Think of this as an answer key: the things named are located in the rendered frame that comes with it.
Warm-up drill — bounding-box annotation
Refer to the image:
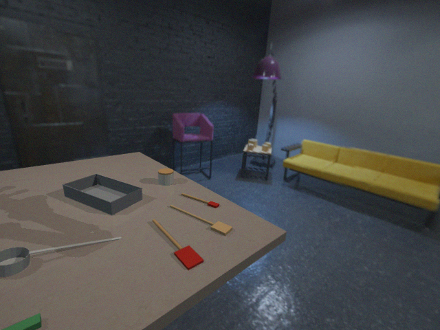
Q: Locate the grey long-handled ladle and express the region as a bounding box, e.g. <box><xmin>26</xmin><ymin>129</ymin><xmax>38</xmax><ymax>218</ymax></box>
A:
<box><xmin>0</xmin><ymin>237</ymin><xmax>122</xmax><ymax>277</ymax></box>

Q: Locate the red spatula with wooden handle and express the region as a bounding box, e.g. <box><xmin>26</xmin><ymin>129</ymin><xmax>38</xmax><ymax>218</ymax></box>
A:
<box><xmin>153</xmin><ymin>219</ymin><xmax>204</xmax><ymax>270</ymax></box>

